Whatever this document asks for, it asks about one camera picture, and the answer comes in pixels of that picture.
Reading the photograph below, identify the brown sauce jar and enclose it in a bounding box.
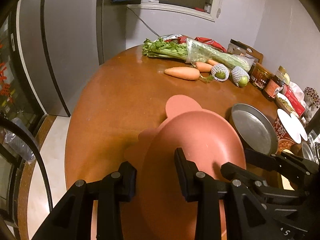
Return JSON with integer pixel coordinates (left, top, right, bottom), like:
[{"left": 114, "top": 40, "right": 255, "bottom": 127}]
[{"left": 250, "top": 63, "right": 273, "bottom": 90}]

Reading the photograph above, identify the instant noodle cup white lid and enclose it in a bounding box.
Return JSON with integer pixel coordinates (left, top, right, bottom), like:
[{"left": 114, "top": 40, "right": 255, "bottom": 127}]
[{"left": 272, "top": 108, "right": 302, "bottom": 152}]

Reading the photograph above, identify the pink plastic plate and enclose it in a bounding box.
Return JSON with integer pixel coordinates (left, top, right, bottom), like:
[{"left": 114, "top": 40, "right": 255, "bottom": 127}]
[{"left": 120, "top": 94, "right": 247, "bottom": 240}]

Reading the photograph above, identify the red snack bag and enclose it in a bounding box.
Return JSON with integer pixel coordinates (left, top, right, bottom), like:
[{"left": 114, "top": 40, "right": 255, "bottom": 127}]
[{"left": 161, "top": 34, "right": 227, "bottom": 53}]

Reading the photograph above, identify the red tissue box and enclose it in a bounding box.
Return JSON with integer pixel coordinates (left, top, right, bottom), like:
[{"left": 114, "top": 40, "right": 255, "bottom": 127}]
[{"left": 281, "top": 81, "right": 306, "bottom": 117}]

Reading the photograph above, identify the round metal plate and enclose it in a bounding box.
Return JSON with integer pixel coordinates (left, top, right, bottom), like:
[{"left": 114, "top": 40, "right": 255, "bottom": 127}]
[{"left": 229, "top": 103, "right": 278, "bottom": 155}]

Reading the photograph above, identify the white dish with food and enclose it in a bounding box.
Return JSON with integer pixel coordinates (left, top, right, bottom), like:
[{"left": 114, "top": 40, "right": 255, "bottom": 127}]
[{"left": 275, "top": 93, "right": 299, "bottom": 117}]

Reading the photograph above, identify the dark soy sauce bottle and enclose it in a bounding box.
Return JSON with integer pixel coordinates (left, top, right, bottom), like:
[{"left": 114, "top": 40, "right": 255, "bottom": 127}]
[{"left": 262, "top": 66, "right": 290, "bottom": 101}]

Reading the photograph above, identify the black cable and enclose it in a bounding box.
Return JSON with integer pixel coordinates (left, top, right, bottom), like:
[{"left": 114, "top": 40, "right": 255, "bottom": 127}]
[{"left": 0, "top": 115, "right": 54, "bottom": 213}]

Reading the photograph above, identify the green fruit in foam net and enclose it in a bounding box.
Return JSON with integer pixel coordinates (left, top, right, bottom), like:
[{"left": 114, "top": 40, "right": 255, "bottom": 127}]
[{"left": 211, "top": 63, "right": 229, "bottom": 82}]

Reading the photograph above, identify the celery bunch in bag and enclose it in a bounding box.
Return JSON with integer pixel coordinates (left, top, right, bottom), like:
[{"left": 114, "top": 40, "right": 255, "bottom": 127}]
[{"left": 142, "top": 38, "right": 253, "bottom": 72}]

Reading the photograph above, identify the wooden chair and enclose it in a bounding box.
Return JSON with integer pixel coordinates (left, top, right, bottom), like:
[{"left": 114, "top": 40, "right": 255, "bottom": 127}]
[{"left": 227, "top": 39, "right": 264, "bottom": 65}]

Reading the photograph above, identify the large carrot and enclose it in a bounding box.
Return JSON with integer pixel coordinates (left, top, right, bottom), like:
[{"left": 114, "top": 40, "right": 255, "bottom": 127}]
[{"left": 164, "top": 67, "right": 214, "bottom": 82}]

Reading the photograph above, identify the grey refrigerator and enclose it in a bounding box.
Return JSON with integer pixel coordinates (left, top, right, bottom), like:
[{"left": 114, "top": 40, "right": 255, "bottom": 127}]
[{"left": 15, "top": 0, "right": 131, "bottom": 118}]

